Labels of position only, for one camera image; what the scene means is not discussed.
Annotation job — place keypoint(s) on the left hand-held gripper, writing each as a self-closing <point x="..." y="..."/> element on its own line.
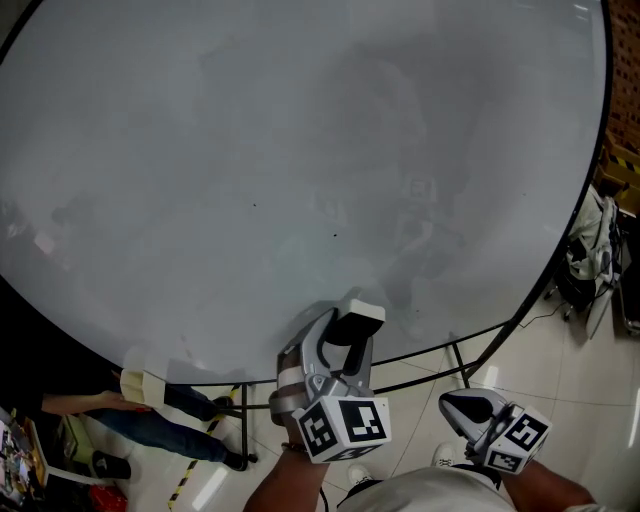
<point x="350" y="425"/>

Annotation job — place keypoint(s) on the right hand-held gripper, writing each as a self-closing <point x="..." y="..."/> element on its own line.
<point x="520" y="440"/>

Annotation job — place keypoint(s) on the white and black whiteboard eraser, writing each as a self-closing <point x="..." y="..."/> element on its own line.
<point x="362" y="312"/>

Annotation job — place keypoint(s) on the person's left forearm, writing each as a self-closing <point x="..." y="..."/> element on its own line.
<point x="285" y="485"/>

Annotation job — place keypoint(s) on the person's right forearm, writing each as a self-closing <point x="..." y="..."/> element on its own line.
<point x="540" y="487"/>

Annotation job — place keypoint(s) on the large white whiteboard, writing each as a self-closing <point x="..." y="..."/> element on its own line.
<point x="200" y="150"/>

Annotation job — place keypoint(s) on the person's right white shoe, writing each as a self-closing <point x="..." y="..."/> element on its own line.
<point x="444" y="454"/>

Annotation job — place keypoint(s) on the person's white shoe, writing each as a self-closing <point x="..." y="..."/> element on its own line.
<point x="360" y="474"/>
<point x="444" y="454"/>

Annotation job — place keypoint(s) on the person's white shirt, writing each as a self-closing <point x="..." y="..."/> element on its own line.
<point x="425" y="492"/>

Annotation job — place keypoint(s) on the person's left white shoe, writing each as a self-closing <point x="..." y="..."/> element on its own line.
<point x="360" y="474"/>

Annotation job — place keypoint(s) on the black office chair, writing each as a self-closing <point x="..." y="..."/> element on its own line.
<point x="580" y="295"/>

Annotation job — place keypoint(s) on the cream marker holder box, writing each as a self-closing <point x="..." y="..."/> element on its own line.
<point x="145" y="387"/>

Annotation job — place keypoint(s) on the yellow black striped floor tape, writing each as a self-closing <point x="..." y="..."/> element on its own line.
<point x="182" y="482"/>

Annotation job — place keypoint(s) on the white jacket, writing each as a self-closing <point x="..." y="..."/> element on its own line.
<point x="592" y="225"/>

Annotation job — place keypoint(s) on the red packet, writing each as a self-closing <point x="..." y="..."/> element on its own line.
<point x="107" y="497"/>

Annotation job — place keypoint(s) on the yellow black striped boxes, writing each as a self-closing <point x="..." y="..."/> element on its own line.
<point x="620" y="167"/>

